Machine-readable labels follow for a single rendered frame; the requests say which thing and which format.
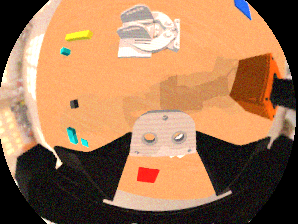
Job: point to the yellow rectangular bar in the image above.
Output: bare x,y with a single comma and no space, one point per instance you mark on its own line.
79,35

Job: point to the teal rectangular block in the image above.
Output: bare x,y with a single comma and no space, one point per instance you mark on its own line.
72,135

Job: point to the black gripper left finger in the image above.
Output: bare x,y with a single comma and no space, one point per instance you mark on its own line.
103,166

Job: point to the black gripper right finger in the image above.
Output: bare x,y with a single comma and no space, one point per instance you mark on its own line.
225,161

